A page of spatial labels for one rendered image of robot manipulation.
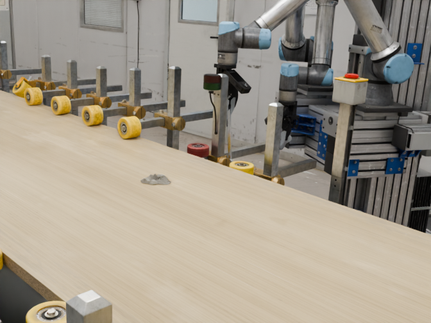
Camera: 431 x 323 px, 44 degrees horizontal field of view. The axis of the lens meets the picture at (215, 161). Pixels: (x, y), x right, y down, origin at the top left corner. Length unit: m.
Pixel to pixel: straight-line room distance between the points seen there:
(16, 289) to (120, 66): 5.51
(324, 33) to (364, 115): 0.39
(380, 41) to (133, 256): 1.34
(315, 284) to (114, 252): 0.41
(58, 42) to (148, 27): 1.89
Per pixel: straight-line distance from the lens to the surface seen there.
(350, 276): 1.11
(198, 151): 1.90
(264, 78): 5.15
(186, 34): 5.82
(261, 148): 2.18
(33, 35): 8.33
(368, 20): 2.09
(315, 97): 2.69
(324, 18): 2.36
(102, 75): 2.46
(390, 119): 2.33
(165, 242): 1.18
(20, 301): 1.32
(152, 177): 1.55
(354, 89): 1.54
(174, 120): 2.08
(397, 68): 2.13
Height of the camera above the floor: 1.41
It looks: 17 degrees down
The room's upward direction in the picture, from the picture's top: 3 degrees clockwise
